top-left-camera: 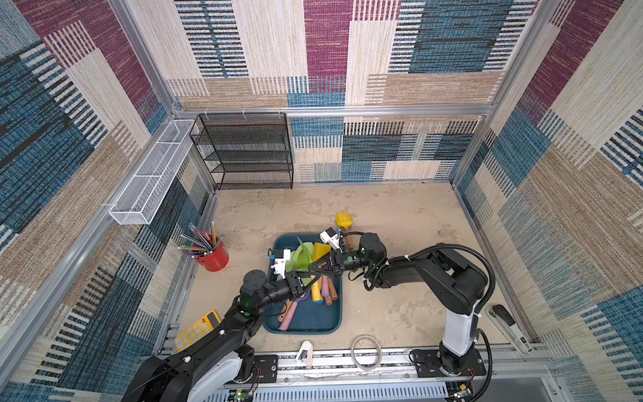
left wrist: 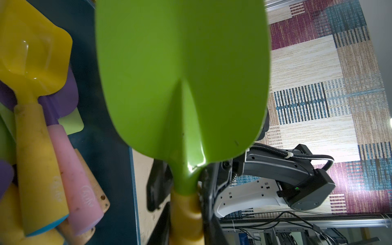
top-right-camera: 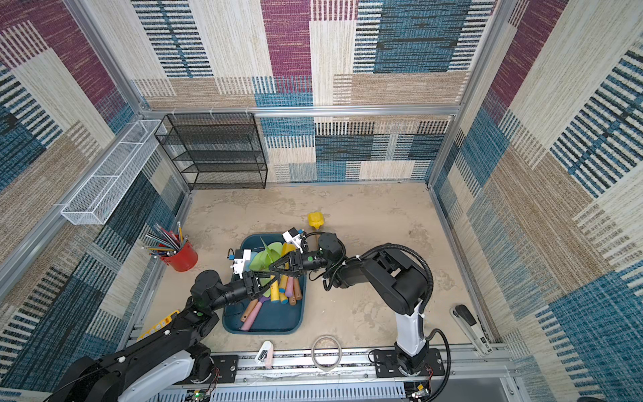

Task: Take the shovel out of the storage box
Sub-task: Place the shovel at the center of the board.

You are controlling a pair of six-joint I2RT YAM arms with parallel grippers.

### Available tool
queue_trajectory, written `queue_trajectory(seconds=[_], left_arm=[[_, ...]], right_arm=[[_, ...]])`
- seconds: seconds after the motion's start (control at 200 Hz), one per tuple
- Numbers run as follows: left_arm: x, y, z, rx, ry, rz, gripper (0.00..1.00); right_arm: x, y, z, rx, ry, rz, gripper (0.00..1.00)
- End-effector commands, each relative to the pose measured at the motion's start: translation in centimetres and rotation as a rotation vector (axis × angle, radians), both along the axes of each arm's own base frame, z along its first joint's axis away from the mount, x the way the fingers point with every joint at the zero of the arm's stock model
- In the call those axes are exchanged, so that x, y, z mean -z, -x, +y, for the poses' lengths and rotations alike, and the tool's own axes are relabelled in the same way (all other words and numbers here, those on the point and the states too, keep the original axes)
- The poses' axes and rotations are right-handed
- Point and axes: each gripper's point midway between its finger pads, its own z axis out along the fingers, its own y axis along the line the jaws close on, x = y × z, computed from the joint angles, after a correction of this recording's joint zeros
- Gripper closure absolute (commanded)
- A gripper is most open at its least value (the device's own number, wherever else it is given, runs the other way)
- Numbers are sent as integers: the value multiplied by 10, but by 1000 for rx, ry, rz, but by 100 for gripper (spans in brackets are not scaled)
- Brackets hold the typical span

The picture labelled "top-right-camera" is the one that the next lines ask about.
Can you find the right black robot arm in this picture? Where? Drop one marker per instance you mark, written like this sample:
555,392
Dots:
401,277

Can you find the white black stapler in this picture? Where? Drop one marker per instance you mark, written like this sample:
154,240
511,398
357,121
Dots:
472,329

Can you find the purple shovel long pink handle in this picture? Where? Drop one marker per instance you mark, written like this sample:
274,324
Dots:
249,321

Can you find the pink white small device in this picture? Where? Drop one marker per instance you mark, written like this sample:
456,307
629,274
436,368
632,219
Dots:
265,356

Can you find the white wire mesh basket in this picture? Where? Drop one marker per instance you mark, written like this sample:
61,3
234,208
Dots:
98,197

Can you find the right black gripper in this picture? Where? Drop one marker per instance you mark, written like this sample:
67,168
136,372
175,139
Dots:
296,261

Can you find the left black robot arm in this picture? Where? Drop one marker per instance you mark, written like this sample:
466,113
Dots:
172,354

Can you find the green shovel yellow handle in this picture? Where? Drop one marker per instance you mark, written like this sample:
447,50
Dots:
274,292

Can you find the teal plastic storage box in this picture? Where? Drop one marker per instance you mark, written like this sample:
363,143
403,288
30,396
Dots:
272,318

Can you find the black wire shelf rack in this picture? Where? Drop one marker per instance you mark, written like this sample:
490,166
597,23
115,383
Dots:
215,150

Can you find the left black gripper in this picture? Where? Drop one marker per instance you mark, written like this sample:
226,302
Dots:
250,286

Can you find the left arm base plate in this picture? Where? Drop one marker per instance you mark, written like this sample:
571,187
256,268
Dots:
222,369

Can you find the light green shovel wooden handle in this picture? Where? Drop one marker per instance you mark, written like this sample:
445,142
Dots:
264,259

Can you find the red pencil cup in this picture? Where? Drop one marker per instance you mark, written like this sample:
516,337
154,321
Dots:
184,260

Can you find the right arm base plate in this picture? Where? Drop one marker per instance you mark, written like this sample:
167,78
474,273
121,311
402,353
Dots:
396,363

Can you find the yellow shovel wooden handle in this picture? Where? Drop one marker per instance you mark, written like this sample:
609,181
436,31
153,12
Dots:
316,220

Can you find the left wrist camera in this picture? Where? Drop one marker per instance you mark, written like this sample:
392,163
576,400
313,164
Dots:
240,259

